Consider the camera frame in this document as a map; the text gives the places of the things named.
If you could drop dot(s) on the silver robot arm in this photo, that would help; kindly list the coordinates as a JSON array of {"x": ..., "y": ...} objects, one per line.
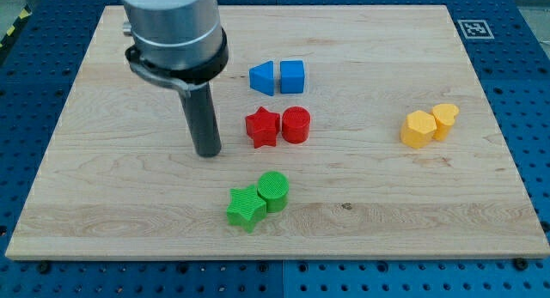
[{"x": 177, "y": 38}]

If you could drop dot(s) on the red circle block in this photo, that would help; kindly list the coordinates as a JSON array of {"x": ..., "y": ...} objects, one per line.
[{"x": 296, "y": 124}]

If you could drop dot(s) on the green circle block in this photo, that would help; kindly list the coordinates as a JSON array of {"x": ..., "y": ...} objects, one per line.
[{"x": 273, "y": 187}]

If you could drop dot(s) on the red star block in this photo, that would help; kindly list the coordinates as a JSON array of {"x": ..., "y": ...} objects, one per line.
[{"x": 263, "y": 127}]

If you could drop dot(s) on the blue triangle block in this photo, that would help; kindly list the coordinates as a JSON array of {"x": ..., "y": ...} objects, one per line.
[{"x": 261, "y": 78}]

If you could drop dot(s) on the green star block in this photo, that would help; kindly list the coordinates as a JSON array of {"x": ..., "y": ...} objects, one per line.
[{"x": 246, "y": 208}]

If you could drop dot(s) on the wooden board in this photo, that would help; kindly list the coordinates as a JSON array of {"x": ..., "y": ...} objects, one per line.
[{"x": 120, "y": 179}]

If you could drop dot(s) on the blue cube block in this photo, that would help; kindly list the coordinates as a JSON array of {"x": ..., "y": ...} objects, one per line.
[{"x": 292, "y": 77}]

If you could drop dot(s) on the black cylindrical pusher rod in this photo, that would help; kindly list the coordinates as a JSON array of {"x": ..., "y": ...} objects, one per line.
[{"x": 202, "y": 122}]

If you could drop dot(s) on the yellow hexagon block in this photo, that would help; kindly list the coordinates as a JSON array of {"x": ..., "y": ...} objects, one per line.
[{"x": 418, "y": 129}]

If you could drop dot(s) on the yellow heart block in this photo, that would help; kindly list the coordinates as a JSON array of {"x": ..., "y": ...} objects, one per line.
[{"x": 445, "y": 116}]

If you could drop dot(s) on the white fiducial marker tag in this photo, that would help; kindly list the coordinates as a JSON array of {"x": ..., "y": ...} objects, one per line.
[{"x": 475, "y": 29}]

